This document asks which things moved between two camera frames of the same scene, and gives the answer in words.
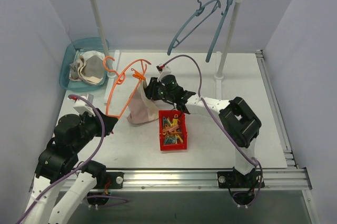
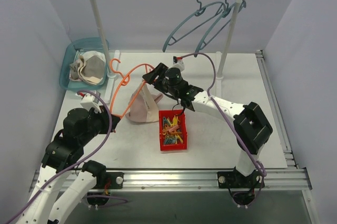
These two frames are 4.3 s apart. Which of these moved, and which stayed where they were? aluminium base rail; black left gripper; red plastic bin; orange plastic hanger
Moved: orange plastic hanger
Stayed: black left gripper; red plastic bin; aluminium base rail
